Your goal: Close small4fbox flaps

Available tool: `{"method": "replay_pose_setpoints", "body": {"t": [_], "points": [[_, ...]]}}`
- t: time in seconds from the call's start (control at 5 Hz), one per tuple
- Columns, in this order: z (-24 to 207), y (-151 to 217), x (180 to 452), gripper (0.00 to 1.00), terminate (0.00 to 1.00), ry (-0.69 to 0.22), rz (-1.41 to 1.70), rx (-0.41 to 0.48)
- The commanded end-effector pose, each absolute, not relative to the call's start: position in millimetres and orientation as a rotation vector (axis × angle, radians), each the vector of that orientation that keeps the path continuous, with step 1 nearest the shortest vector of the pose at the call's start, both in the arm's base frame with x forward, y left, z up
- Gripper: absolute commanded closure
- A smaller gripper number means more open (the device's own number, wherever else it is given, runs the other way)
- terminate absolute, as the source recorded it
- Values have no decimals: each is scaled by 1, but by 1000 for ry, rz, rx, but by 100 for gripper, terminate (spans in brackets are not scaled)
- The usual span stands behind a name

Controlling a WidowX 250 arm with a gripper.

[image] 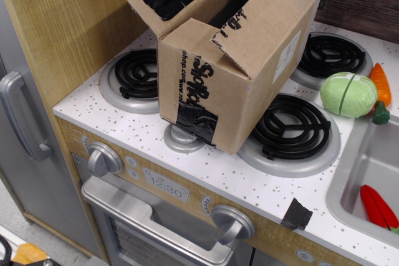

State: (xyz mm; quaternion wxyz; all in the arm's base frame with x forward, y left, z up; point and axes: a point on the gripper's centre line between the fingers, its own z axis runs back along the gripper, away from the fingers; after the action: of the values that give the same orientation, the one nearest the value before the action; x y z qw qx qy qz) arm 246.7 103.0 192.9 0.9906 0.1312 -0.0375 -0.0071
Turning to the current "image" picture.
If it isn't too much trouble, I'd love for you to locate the black burner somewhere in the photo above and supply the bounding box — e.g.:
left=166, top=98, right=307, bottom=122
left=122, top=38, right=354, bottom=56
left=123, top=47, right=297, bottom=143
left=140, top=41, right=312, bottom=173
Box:
left=238, top=93, right=341, bottom=178
left=99, top=49, right=159, bottom=115
left=291, top=32, right=373, bottom=90

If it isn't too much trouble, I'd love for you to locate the orange toy carrot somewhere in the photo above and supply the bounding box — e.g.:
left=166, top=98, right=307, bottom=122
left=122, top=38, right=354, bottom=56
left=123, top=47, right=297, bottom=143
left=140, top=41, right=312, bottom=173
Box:
left=370, top=63, right=392, bottom=125

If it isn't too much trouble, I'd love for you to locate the right silver oven knob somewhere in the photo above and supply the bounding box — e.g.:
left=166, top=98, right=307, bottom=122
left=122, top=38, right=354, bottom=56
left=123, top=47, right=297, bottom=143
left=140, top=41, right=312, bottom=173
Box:
left=211, top=204, right=256, bottom=245

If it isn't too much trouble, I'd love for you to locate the silver oven knob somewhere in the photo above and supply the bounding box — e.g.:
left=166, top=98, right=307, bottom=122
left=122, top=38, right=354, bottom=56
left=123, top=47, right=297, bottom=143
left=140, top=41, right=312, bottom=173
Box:
left=211, top=204, right=256, bottom=245
left=88, top=141, right=123, bottom=177

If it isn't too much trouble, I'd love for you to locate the silver toy sink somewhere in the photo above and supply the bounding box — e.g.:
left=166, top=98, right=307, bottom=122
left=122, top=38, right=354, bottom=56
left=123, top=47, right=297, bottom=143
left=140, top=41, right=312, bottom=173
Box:
left=326, top=115, right=398, bottom=248

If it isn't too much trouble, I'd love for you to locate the front right black burner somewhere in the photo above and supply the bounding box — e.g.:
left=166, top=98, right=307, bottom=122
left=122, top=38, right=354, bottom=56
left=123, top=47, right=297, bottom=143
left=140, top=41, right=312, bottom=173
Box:
left=238, top=93, right=341, bottom=178

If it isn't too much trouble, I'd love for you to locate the green toy cabbage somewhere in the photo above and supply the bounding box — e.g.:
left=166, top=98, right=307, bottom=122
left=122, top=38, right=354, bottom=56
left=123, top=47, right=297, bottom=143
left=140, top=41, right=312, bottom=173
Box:
left=320, top=72, right=378, bottom=118

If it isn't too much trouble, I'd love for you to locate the black tape piece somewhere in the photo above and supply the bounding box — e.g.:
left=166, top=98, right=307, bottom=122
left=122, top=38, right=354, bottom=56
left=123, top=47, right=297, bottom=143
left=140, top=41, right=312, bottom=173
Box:
left=281, top=198, right=313, bottom=230

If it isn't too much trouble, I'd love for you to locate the small silver centre knob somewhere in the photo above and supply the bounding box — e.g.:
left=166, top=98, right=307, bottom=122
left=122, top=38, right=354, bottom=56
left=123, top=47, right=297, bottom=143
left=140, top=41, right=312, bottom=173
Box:
left=163, top=124, right=204, bottom=153

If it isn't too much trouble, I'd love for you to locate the red toy pepper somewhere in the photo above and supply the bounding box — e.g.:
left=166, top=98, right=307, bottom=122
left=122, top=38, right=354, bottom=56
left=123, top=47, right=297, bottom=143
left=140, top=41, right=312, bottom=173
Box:
left=360, top=185, right=398, bottom=234

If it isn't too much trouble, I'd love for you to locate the brown cardboard box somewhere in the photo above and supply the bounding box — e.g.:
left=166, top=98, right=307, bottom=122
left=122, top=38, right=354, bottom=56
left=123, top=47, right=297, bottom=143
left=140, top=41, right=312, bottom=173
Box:
left=127, top=0, right=320, bottom=154

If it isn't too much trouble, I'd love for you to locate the front left black burner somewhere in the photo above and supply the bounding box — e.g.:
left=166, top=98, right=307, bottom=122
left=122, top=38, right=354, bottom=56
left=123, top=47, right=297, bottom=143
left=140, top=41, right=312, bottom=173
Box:
left=99, top=49, right=159, bottom=115

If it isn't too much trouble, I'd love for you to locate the orange object on floor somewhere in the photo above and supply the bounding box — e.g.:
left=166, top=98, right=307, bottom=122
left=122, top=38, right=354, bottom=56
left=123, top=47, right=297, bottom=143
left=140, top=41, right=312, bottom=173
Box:
left=12, top=243, right=47, bottom=265

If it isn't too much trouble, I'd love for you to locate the grey fridge door handle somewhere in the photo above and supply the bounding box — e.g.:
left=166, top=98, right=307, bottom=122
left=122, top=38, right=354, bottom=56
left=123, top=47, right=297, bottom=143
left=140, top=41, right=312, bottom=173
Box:
left=1, top=71, right=52, bottom=162

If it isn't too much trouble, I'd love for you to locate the left silver oven knob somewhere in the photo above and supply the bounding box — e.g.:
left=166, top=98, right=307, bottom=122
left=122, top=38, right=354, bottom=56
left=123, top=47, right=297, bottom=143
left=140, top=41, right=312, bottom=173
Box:
left=88, top=141, right=123, bottom=177

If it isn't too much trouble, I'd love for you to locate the back right black burner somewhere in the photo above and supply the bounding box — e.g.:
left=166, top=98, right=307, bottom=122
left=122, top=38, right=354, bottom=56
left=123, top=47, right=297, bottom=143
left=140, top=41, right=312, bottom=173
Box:
left=291, top=32, right=373, bottom=90

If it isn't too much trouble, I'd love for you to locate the silver oven door handle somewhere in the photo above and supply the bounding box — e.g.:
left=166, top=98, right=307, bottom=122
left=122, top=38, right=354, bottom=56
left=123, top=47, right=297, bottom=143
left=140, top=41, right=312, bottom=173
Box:
left=82, top=176, right=252, bottom=265

